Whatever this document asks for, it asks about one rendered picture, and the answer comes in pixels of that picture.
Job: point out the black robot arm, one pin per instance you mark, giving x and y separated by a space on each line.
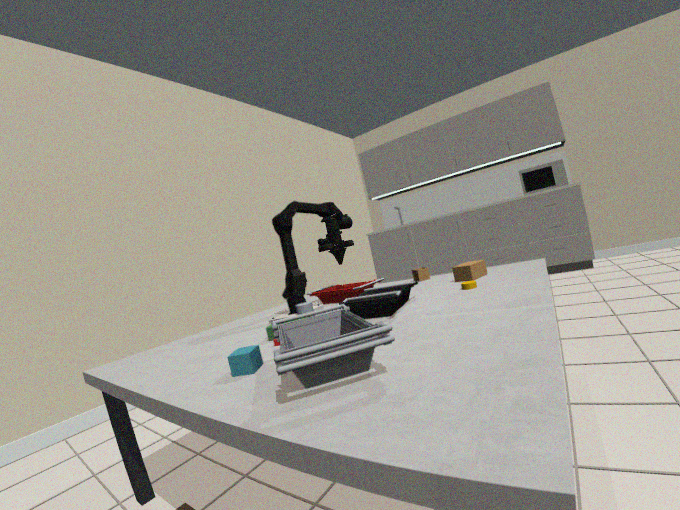
295 280

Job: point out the teal cube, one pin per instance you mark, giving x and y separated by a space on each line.
245 361

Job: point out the light grey cylinder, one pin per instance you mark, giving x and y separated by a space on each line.
304 308

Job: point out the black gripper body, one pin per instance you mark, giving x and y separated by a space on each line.
335 239

